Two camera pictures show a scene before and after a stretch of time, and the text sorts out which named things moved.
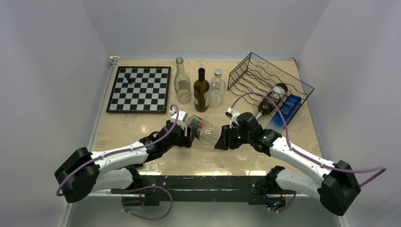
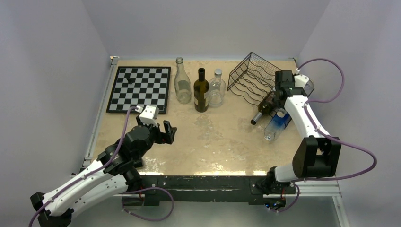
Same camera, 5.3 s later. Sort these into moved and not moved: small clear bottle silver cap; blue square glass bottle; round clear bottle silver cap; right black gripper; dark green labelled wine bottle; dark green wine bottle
Moved: right black gripper; small clear bottle silver cap
Not moved: blue square glass bottle; dark green wine bottle; round clear bottle silver cap; dark green labelled wine bottle
